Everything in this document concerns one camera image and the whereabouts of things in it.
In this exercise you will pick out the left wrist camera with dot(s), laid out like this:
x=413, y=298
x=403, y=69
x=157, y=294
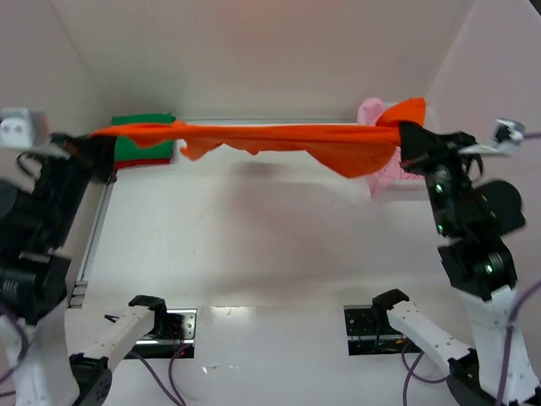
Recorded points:
x=23, y=129

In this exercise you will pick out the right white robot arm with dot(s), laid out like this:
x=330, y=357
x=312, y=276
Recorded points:
x=495, y=369

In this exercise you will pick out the orange t shirt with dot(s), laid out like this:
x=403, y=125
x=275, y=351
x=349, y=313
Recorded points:
x=350, y=150

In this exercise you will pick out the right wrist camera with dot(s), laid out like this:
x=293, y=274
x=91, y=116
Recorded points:
x=508, y=132

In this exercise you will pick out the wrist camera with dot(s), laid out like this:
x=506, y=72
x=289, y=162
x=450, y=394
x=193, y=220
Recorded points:
x=508, y=132
x=23, y=129

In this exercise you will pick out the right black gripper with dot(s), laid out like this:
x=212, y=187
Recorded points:
x=428, y=153

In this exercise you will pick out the folded green t shirt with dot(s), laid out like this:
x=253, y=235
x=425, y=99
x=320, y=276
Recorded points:
x=126, y=150

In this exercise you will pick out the pink t shirt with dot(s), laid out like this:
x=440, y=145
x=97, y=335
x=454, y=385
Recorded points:
x=391, y=174

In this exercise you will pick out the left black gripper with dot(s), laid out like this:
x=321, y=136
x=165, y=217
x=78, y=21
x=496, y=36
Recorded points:
x=90, y=149

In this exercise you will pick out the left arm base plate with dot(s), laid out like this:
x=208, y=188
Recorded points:
x=179, y=333

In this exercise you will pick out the white plastic basket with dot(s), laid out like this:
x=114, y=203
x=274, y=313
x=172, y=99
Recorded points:
x=431, y=119

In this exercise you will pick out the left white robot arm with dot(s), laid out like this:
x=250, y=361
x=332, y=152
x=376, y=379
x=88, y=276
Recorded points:
x=34, y=295

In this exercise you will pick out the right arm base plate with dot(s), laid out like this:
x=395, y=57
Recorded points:
x=367, y=336

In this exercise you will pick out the folded red t shirt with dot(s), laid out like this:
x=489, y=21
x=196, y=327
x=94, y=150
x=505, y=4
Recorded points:
x=142, y=162

